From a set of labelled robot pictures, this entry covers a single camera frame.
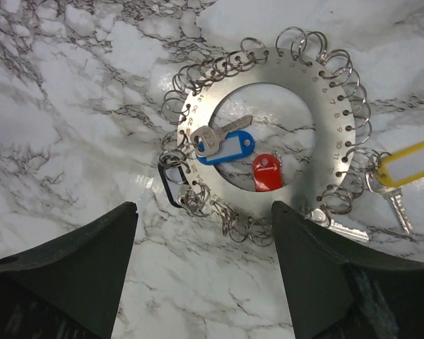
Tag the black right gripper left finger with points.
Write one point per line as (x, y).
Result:
(69, 287)

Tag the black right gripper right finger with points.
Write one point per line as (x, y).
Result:
(338, 288)

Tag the blue key tag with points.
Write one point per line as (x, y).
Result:
(237, 145)

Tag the silver key with blue tag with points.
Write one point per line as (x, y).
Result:
(207, 139)

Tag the silver key on yellow tag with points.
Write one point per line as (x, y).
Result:
(393, 195)

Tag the red key tag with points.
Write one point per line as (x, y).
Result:
(267, 174)

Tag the black key tag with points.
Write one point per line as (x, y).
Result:
(172, 178)

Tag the yellow key tag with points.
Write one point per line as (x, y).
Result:
(402, 167)

